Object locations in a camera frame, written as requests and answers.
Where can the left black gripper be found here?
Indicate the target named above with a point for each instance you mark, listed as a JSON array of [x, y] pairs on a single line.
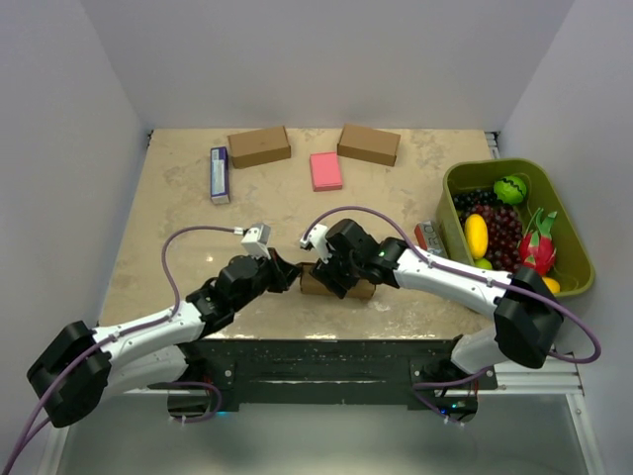
[[283, 273]]

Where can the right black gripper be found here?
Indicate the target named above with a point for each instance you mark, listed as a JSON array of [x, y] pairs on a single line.
[[327, 272]]

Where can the brown cardboard box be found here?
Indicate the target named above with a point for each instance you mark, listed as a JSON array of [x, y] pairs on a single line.
[[316, 287]]

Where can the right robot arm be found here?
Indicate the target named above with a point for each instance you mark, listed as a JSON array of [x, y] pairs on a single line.
[[524, 327]]

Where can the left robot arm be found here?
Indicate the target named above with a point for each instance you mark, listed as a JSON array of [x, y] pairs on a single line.
[[71, 375]]

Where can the left folded cardboard box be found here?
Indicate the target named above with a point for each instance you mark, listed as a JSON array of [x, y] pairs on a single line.
[[259, 147]]

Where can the folded cardboard box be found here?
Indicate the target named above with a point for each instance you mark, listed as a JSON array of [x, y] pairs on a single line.
[[367, 144], [259, 147]]

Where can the right folded cardboard box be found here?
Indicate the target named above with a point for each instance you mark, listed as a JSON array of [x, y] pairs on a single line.
[[367, 144]]

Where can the purple toothpaste box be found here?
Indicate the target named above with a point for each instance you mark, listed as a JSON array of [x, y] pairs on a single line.
[[219, 185]]

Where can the red silver snack packet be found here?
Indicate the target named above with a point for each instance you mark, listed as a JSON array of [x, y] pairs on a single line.
[[428, 238]]

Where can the pink sticky note pad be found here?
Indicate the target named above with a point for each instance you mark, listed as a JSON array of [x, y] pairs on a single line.
[[325, 172]]

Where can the yellow toy lemon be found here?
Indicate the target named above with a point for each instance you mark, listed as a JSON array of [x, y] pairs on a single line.
[[476, 234]]

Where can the green toy lime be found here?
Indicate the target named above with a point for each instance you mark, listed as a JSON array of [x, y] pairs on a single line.
[[483, 263]]

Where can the black grape bunch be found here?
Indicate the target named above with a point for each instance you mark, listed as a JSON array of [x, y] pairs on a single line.
[[479, 197]]

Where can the olive green plastic bin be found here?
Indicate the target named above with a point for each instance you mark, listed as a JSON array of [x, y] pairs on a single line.
[[572, 268]]

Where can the dark red grape bunch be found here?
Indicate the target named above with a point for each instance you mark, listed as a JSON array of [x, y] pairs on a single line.
[[505, 232]]

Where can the green toy melon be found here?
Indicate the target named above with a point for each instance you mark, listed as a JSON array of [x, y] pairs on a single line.
[[511, 190]]

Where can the pink dragon fruit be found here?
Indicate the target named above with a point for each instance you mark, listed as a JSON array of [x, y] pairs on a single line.
[[537, 250]]

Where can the orange yellow mango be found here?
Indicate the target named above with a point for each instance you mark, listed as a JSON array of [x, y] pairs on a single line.
[[552, 284]]

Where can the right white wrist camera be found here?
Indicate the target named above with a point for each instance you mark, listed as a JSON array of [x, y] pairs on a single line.
[[315, 239]]

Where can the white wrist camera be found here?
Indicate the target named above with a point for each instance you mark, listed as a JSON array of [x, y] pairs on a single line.
[[315, 239], [255, 239]]

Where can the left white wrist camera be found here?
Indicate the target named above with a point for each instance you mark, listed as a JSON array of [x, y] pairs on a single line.
[[255, 239]]

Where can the black base frame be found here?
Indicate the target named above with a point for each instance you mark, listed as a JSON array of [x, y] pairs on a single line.
[[227, 374]]

